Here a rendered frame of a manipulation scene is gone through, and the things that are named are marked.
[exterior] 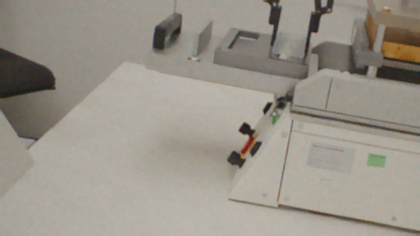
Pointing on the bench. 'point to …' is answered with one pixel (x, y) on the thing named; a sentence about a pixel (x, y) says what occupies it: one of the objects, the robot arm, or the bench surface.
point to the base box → (336, 174)
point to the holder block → (257, 54)
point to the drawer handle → (172, 24)
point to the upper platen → (397, 46)
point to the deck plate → (353, 125)
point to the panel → (263, 129)
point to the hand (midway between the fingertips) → (292, 30)
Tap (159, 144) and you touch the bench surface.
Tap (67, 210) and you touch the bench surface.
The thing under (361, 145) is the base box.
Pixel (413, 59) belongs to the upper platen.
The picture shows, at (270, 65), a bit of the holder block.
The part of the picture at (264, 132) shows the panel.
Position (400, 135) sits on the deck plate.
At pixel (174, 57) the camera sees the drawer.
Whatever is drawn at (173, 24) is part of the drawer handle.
